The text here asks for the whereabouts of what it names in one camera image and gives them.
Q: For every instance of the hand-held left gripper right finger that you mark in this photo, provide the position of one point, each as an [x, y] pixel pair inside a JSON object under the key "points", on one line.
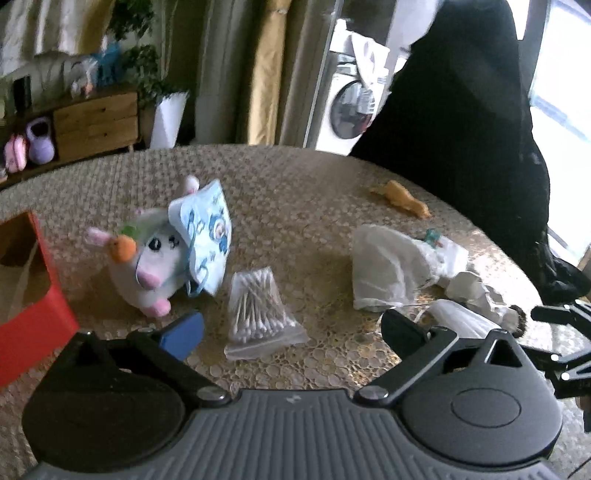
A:
{"points": [[401, 334]]}

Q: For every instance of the dark fuzzy ball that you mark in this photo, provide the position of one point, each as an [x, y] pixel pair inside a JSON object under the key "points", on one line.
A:
{"points": [[519, 319]]}

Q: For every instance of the yellow duck toy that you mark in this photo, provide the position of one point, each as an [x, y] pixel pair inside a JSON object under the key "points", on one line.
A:
{"points": [[399, 196]]}

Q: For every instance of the patterned lace tablecloth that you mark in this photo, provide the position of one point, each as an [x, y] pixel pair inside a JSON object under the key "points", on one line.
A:
{"points": [[295, 207]]}

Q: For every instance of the white hanging cloth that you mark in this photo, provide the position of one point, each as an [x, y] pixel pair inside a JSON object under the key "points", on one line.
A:
{"points": [[369, 55]]}

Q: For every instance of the blue printed mask pouch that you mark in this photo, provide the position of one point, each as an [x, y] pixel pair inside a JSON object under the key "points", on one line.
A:
{"points": [[207, 230]]}

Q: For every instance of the white planter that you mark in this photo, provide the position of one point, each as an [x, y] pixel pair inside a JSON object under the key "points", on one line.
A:
{"points": [[168, 120]]}

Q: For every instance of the clear plastic bags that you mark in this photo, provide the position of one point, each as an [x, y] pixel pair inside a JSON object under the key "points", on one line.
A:
{"points": [[60, 74]]}

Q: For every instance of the teal tissue pack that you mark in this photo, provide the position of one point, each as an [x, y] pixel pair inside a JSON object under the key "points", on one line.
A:
{"points": [[432, 237]]}

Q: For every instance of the person's black clothing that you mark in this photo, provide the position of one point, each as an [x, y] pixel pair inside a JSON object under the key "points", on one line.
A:
{"points": [[461, 115]]}

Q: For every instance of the yellow curtain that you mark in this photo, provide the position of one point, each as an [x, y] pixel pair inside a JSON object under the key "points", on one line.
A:
{"points": [[270, 69]]}

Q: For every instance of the wooden drawer cabinet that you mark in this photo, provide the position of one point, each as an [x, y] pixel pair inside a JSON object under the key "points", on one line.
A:
{"points": [[97, 124]]}

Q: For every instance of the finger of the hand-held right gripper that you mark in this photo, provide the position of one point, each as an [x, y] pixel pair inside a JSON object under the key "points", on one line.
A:
{"points": [[572, 376], [561, 314]]}

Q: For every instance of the white plush bunny toy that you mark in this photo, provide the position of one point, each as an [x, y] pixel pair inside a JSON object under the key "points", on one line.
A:
{"points": [[152, 265]]}

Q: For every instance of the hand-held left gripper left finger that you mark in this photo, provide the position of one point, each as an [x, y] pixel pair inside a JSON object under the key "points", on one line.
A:
{"points": [[182, 334]]}

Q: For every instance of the bag of cotton swabs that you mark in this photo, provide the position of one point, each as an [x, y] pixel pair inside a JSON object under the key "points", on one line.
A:
{"points": [[258, 309]]}

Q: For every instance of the green potted plant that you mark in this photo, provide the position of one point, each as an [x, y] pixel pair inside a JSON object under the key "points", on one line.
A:
{"points": [[143, 60]]}

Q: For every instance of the white column air conditioner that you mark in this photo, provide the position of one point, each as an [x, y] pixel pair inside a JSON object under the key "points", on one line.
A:
{"points": [[217, 69]]}

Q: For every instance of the red cardboard box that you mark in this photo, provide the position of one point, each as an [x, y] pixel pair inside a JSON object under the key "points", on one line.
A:
{"points": [[37, 332]]}

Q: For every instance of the white washing machine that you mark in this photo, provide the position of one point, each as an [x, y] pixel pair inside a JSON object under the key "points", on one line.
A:
{"points": [[346, 110]]}

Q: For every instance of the white plastic bag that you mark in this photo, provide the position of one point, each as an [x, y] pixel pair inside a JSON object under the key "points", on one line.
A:
{"points": [[383, 263]]}

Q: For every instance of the blue bottle pack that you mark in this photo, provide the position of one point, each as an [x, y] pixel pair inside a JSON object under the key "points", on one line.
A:
{"points": [[107, 64]]}

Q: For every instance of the white face mask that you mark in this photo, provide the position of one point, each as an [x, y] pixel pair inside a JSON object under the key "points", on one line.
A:
{"points": [[457, 316]]}

